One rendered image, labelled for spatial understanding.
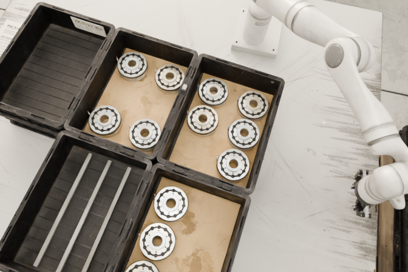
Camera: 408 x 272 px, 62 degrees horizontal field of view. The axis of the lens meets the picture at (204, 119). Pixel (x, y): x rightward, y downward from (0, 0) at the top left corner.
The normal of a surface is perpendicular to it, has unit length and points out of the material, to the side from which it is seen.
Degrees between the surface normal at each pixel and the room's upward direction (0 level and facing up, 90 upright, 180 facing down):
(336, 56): 68
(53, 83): 0
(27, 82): 0
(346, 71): 60
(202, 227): 0
